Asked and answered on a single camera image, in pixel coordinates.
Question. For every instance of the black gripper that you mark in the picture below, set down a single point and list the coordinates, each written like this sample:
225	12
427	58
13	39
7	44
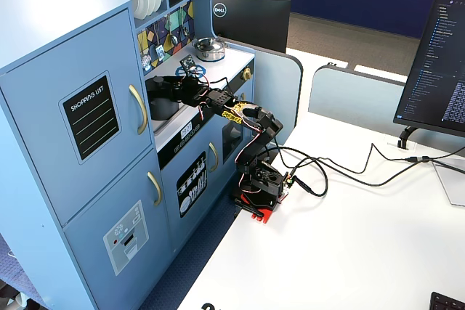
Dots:
176	86

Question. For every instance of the dark gray pot lid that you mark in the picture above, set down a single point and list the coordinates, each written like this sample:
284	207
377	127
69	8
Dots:
152	86

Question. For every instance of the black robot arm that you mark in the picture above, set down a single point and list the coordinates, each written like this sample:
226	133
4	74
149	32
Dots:
269	125

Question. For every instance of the dark gray pot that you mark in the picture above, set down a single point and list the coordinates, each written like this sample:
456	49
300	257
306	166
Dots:
161	108

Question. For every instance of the gray toy sink basin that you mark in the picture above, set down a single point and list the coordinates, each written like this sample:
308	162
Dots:
181	114

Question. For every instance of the steel slotted spatula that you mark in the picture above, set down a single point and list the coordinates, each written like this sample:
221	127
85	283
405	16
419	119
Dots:
160	52

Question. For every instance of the steel round skimmer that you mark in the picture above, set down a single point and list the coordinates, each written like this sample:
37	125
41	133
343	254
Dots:
145	60

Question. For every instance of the shiny steel pot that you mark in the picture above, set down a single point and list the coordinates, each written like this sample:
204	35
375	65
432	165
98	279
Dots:
210	56

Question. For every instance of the steel spoon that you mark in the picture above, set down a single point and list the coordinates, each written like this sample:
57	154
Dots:
174	40

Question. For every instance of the silver toy pot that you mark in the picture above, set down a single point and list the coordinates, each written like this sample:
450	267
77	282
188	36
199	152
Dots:
208	44

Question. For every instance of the steel ladle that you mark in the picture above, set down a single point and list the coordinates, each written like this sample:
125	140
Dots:
185	32

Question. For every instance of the gold stove knob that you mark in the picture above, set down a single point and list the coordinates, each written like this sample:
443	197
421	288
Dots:
247	74

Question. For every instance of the blue oven door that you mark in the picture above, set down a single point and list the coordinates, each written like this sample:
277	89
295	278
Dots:
248	135

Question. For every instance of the black shopping list chalkboard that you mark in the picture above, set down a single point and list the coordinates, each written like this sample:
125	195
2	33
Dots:
91	117

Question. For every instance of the light blue desk divider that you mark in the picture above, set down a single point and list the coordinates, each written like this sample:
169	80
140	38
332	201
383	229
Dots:
345	99
276	88

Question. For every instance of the black Dell monitor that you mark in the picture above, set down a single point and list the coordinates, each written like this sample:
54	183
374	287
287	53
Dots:
254	23

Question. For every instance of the blue dishwasher door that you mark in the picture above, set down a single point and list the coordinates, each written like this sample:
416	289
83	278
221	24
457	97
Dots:
170	215

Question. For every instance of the blue wooden toy kitchen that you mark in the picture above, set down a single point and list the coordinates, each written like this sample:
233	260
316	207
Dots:
43	34

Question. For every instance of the blue fridge door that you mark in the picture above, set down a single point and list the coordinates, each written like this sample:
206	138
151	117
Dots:
36	143

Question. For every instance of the blue freezer door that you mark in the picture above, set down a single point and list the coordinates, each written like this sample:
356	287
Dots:
94	215

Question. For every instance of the red table clamp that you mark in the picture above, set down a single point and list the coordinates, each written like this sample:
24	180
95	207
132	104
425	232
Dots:
263	215

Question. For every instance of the black round object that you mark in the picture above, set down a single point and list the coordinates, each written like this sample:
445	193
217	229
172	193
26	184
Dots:
209	307

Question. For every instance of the monitor with lit screen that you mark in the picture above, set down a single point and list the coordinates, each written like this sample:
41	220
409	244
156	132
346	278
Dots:
432	63

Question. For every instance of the black keyboard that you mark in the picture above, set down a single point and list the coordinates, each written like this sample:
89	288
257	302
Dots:
448	302

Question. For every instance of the small wrist camera board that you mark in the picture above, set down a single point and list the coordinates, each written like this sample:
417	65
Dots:
187	63

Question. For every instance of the gray monitor base plate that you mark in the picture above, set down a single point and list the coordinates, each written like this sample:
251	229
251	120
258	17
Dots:
452	183

